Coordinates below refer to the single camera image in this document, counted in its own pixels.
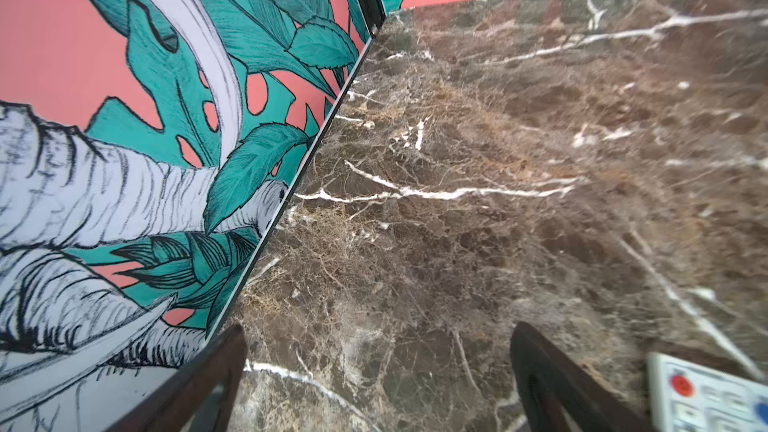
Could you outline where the white remote control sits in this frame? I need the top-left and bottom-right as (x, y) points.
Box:
(647, 352), (767, 432)

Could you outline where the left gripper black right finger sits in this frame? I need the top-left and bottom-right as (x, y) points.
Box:
(510, 322), (653, 431)

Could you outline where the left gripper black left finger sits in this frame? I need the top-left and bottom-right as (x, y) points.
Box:
(109, 324), (247, 431)

